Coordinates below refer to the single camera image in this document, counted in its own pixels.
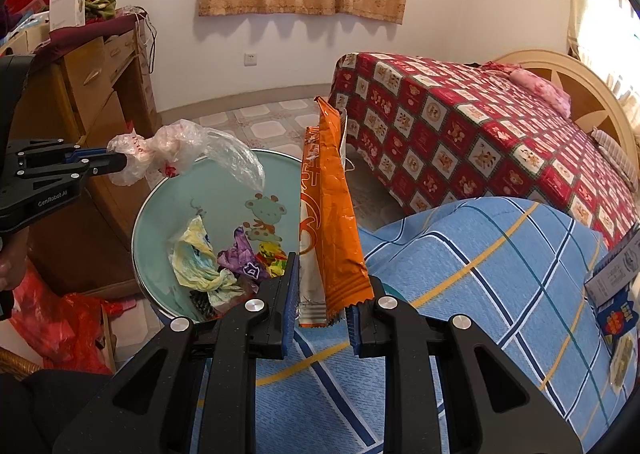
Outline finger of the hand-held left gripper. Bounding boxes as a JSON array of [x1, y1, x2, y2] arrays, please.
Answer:
[[10, 138, 108, 162], [15, 153, 128, 185]]

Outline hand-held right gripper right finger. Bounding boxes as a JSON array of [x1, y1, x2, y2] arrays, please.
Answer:
[[348, 276, 583, 454]]

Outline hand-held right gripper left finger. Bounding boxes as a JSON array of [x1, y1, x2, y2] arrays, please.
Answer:
[[52, 251, 301, 454]]

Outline clear plastic bag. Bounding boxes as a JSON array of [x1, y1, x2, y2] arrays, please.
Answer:
[[106, 119, 266, 192]]

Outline orange snack wrapper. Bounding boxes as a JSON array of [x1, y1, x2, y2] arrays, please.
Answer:
[[297, 96, 376, 330]]

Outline teal metal trash bin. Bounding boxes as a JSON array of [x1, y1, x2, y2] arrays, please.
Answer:
[[131, 148, 396, 335]]

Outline person's left hand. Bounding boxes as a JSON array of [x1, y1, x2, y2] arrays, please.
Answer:
[[0, 244, 26, 292]]

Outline yellow wrapper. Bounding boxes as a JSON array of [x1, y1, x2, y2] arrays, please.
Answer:
[[255, 241, 290, 277]]

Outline wooden dresser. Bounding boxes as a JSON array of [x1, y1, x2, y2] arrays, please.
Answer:
[[10, 9, 161, 295]]

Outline pale yellow plastic bag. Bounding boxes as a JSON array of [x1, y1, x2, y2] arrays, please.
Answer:
[[169, 215, 246, 307]]

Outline maroon cloth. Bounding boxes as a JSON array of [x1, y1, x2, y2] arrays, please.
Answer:
[[47, 14, 141, 50]]

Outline large red plastic bag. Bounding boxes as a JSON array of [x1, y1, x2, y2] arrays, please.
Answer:
[[10, 266, 121, 375]]

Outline blue plaid tablecloth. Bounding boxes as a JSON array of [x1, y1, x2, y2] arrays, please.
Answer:
[[197, 198, 640, 454]]

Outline green floral cloth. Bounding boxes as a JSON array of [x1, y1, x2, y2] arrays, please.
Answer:
[[84, 0, 118, 22]]

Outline wicker chair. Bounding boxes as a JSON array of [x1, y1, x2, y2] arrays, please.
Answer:
[[0, 346, 43, 375]]

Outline person's dark pants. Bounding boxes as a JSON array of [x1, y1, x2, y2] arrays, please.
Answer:
[[0, 369, 116, 454]]

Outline bed with red quilt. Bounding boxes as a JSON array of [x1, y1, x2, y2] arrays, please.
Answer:
[[329, 51, 640, 252]]

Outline blue milk carton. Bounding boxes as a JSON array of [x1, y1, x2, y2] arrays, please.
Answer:
[[595, 289, 640, 355]]

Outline white carton box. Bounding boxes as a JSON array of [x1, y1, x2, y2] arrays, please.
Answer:
[[585, 224, 640, 307]]

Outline clear packet with green contents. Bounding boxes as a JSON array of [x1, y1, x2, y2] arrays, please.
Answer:
[[607, 346, 636, 392]]

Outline pink floral pillow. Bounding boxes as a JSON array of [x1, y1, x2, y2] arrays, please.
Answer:
[[507, 68, 572, 120]]

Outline striped pillow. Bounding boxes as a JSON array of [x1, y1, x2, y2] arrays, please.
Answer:
[[590, 129, 633, 185]]

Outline cream wooden headboard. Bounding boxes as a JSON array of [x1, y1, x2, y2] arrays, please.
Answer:
[[492, 50, 640, 175]]

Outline narrow beige patterned curtain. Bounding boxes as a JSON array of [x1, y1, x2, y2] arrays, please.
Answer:
[[566, 0, 640, 105]]

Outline white cables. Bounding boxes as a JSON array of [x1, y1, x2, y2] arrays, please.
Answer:
[[135, 9, 158, 77]]

